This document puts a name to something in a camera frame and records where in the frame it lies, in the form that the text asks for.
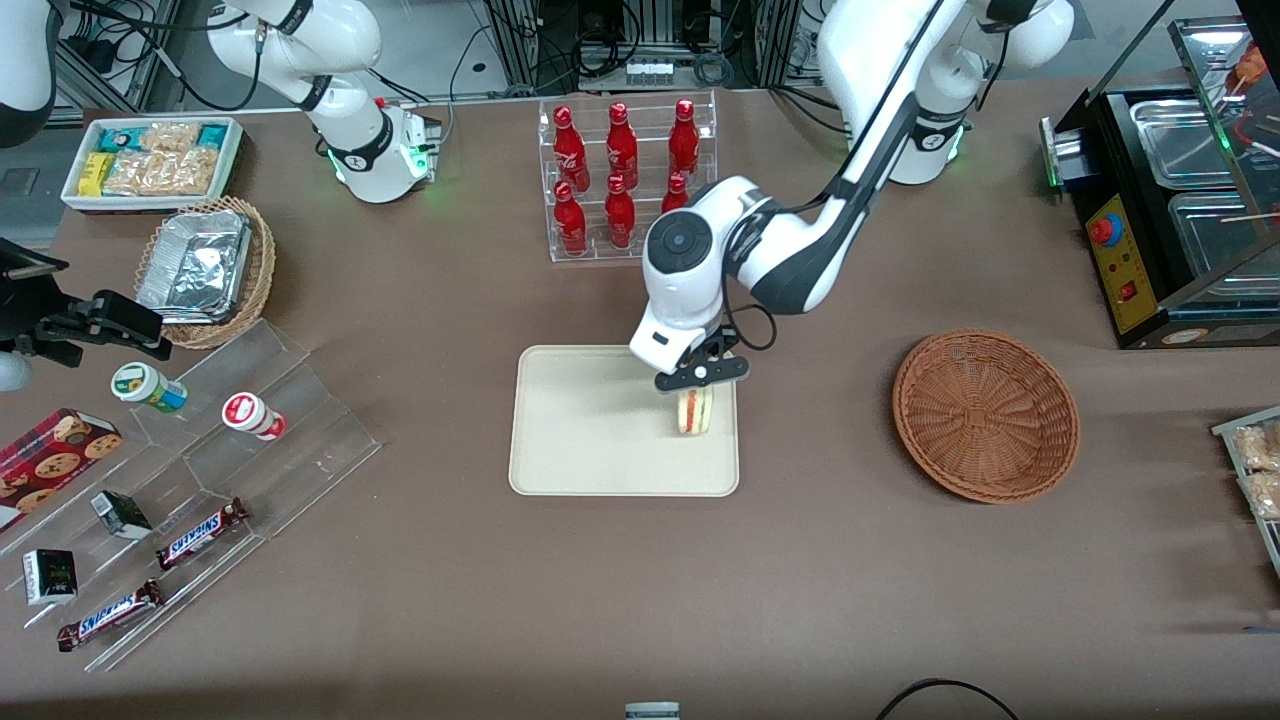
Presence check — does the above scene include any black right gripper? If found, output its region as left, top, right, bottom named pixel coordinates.
left=0, top=238, right=173, bottom=367

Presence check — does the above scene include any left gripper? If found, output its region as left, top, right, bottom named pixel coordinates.
left=629, top=310, right=751, bottom=394

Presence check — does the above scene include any triangular sandwich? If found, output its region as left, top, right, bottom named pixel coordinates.
left=675, top=385, right=716, bottom=437

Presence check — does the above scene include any cream rectangular tray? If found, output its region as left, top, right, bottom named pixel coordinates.
left=508, top=344, right=741, bottom=498

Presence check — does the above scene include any light wicker basket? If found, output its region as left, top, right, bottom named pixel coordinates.
left=135, top=196, right=277, bottom=351

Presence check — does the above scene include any brown wicker basket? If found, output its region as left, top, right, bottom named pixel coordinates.
left=892, top=329, right=1081, bottom=505

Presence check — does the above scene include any grey snack tray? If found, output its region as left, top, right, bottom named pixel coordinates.
left=1210, top=405, right=1280, bottom=581

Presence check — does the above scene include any green label yoghurt cup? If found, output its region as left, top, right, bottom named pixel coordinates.
left=110, top=362, right=189, bottom=415

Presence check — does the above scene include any aluminium foil container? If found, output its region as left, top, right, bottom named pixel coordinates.
left=137, top=210, right=253, bottom=326

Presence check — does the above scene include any red label yoghurt cup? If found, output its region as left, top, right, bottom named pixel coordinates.
left=221, top=392, right=288, bottom=442

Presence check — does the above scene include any red cookie box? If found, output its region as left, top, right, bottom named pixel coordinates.
left=0, top=407, right=124, bottom=534

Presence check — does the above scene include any clear acrylic bottle rack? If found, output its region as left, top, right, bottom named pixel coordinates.
left=538, top=90, right=719, bottom=264

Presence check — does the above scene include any large clear cracker bag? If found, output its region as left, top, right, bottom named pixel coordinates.
left=104, top=147, right=218, bottom=197

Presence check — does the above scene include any small black box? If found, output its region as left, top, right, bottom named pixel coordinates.
left=90, top=490, right=153, bottom=541

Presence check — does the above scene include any small clear cracker bag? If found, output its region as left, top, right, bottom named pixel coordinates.
left=140, top=122, right=202, bottom=154

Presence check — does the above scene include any white snack bin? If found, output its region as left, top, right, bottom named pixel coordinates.
left=60, top=116, right=246, bottom=216

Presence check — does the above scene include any brown snickers bar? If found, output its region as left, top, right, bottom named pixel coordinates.
left=57, top=578, right=166, bottom=653
left=155, top=497, right=249, bottom=572

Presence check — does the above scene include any clear acrylic stepped display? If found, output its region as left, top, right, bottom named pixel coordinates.
left=0, top=318, right=383, bottom=673

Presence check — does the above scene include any black and white box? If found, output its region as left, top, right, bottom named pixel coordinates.
left=22, top=548, right=79, bottom=607

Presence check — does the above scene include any black food warmer cabinet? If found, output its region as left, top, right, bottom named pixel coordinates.
left=1040, top=15, right=1280, bottom=351

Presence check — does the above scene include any steel warmer pan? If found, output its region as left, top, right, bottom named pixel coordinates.
left=1128, top=96, right=1239, bottom=191
left=1168, top=190, right=1280, bottom=279

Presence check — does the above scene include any clear pastry bag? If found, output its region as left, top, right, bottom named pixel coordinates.
left=1232, top=424, right=1280, bottom=472
left=1240, top=470, right=1280, bottom=522

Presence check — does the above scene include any black cable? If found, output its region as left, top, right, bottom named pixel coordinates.
left=877, top=678, right=1019, bottom=720

